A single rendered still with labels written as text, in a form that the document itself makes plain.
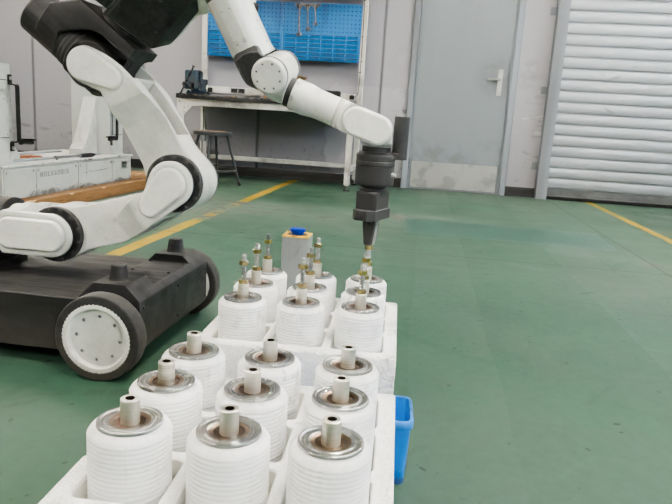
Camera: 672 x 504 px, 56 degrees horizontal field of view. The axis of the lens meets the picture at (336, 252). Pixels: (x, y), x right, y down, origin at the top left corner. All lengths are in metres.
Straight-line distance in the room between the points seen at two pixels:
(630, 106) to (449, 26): 1.81
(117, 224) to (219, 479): 1.06
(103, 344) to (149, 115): 0.56
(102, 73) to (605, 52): 5.35
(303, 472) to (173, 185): 0.99
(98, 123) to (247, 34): 3.60
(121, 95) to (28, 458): 0.84
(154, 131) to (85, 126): 3.27
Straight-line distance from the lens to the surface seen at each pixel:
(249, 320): 1.26
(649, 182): 6.61
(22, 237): 1.79
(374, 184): 1.41
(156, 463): 0.79
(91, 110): 4.94
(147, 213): 1.62
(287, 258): 1.64
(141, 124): 1.66
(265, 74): 1.41
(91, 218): 1.74
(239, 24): 1.43
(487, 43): 6.38
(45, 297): 1.64
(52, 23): 1.76
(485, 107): 6.34
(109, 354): 1.54
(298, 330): 1.24
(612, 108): 6.48
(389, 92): 6.34
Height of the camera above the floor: 0.61
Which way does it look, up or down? 12 degrees down
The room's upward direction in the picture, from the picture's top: 4 degrees clockwise
